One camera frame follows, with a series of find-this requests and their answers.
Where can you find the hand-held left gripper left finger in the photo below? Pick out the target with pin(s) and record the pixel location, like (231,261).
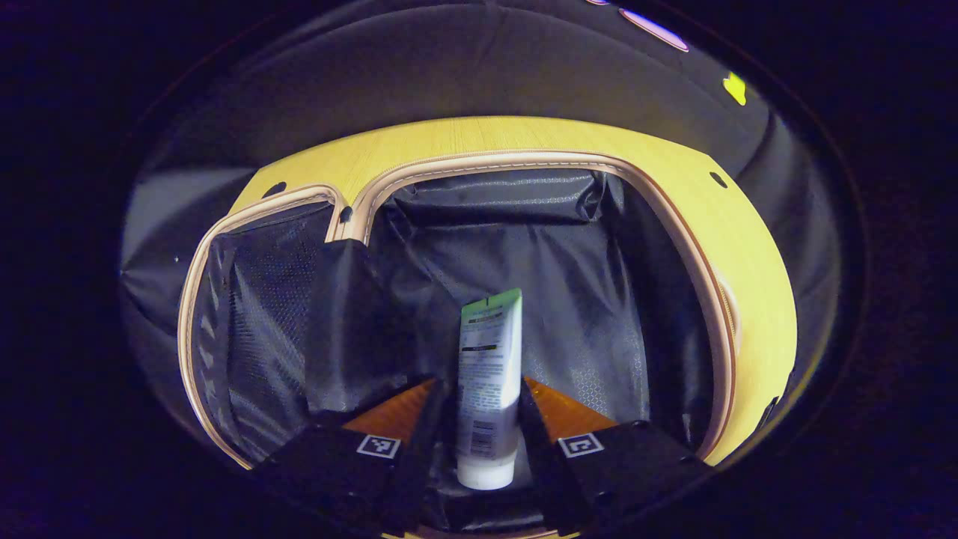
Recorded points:
(426,449)

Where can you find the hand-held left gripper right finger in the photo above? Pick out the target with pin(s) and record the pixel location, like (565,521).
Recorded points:
(535,449)

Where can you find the white tube with green label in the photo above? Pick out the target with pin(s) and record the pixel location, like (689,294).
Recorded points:
(490,374)

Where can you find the pink suitcase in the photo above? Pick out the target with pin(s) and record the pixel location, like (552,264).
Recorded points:
(569,299)

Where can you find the black backdrop cloth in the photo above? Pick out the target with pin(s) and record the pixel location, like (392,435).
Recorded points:
(449,67)

